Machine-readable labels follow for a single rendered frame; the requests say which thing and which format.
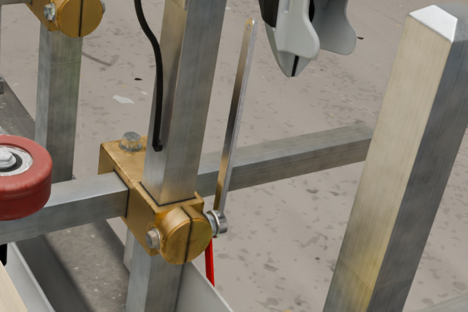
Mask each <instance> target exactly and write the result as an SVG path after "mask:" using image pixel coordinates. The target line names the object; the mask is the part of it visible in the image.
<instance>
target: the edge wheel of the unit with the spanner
mask: <svg viewBox="0 0 468 312"><path fill-rule="evenodd" d="M51 186H52V159H51V156H50V154H49V153H48V152H47V150H46V149H45V148H43V147H42V146H41V145H40V144H38V143H36V142H35V141H32V140H30V139H27V138H24V137H21V136H15V135H9V134H0V221H11V220H16V219H21V218H25V217H28V216H30V215H32V214H34V213H36V212H37V211H39V210H40V209H42V208H43V207H44V206H45V205H46V203H47V202H48V200H49V197H50V194H51ZM7 250H8V244H2V245H0V261H1V262H2V264H3V266H5V265H6V264H7Z"/></svg>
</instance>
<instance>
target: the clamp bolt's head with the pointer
mask: <svg viewBox="0 0 468 312"><path fill-rule="evenodd" d="M203 216H204V217H205V218H206V219H207V220H208V221H209V223H210V225H211V227H212V237H213V236H215V234H216V232H217V226H216V222H215V219H214V218H213V216H212V215H211V214H206V213H205V212H203ZM212 237H211V240H210V242H209V244H208V246H207V247H206V249H205V273H206V277H207V279H208V280H209V281H210V283H211V284H212V285H213V286H215V279H214V265H213V251H212Z"/></svg>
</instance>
